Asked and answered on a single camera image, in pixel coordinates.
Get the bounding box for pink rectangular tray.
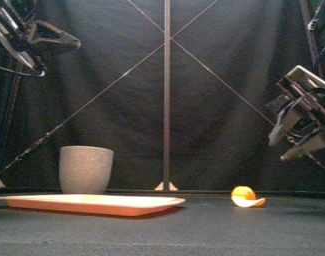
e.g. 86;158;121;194
0;193;187;218

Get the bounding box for vertical metal frame pole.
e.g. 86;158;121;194
153;0;179;192

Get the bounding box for black cloth backdrop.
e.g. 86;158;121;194
0;0;325;194

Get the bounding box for thin diagonal brace rod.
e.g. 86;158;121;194
125;0;277;127
0;0;221;183

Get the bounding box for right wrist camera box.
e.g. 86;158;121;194
275;64;325;111

